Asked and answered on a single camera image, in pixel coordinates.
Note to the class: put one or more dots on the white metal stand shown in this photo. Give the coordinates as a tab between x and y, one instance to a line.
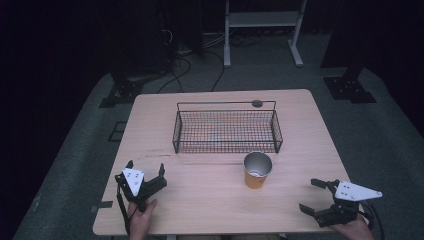
263	19

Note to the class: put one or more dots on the grey tape strip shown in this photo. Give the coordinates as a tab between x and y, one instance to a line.
101	206

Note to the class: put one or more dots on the black stand base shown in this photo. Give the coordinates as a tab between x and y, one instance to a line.
125	90
350	88

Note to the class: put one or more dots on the black tape square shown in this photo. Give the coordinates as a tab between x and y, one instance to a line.
111	133

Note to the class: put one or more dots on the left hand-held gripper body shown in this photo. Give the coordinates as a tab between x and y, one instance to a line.
135	181

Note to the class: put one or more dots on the person's right hand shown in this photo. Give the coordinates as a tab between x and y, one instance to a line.
356	231

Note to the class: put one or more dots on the orange paper cup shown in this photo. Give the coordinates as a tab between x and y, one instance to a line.
255	181

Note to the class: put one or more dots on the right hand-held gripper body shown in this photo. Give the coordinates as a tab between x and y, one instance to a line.
346	191

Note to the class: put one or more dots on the person's left hand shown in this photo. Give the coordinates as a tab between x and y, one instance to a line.
140	223

